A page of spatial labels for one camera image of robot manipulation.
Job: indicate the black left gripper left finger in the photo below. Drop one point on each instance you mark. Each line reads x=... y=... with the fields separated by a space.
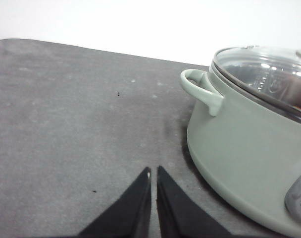
x=129 y=216

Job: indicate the green electric steamer pot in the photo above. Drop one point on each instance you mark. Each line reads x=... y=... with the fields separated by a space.
x=248 y=152

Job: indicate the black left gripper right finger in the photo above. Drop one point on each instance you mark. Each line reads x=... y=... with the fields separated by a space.
x=179 y=215

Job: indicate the glass pot lid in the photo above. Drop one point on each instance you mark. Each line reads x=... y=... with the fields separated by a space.
x=271 y=73

